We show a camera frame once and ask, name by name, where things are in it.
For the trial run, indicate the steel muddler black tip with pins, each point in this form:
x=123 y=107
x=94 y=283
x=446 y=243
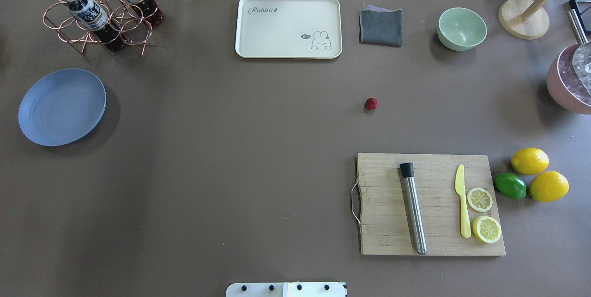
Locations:
x=412 y=200

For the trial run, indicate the blue plastic plate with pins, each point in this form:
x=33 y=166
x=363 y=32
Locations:
x=62 y=107

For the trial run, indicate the green lime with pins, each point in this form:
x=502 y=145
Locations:
x=510 y=185

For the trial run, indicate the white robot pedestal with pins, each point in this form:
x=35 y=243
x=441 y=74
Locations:
x=287 y=289

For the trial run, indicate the copper wire bottle rack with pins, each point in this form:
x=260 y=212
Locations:
x=136 y=32

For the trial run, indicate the lemon half near knife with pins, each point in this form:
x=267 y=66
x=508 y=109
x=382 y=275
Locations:
x=479 y=199

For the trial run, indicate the red strawberry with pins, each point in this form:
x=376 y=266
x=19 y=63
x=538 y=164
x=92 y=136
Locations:
x=371 y=104

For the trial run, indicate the whole yellow lemon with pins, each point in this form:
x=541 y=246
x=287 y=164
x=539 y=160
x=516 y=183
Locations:
x=530 y=161
x=549 y=186

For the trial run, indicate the yellow plastic knife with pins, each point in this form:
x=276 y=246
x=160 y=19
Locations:
x=460 y=189

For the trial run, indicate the grey folded cloth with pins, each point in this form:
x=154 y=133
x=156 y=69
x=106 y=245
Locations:
x=381 y=26

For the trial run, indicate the wooden stand round base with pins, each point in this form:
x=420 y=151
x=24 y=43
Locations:
x=525 y=19

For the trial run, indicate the cream rabbit tray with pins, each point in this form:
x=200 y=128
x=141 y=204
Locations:
x=291 y=29

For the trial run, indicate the metal ice scoop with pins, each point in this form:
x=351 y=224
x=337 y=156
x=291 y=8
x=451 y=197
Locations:
x=581 y=60

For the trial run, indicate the pink bowl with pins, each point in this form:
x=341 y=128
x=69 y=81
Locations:
x=564 y=85

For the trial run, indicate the lemon half board edge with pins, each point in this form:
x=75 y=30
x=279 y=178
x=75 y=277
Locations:
x=486 y=229

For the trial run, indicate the wooden cutting board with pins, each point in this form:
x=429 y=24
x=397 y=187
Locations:
x=385 y=222

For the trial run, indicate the green bowl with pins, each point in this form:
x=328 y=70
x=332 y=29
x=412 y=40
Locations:
x=461 y=29

